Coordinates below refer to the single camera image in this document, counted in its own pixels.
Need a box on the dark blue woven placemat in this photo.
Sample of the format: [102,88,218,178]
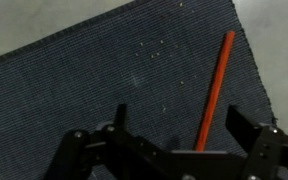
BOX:
[0,0,279,180]

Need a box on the orange red drinking straw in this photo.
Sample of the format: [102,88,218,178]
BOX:
[193,30,236,153]

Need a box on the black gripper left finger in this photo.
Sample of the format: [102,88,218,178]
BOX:
[43,103,172,180]

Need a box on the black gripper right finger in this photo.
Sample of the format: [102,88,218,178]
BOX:
[225,104,288,180]

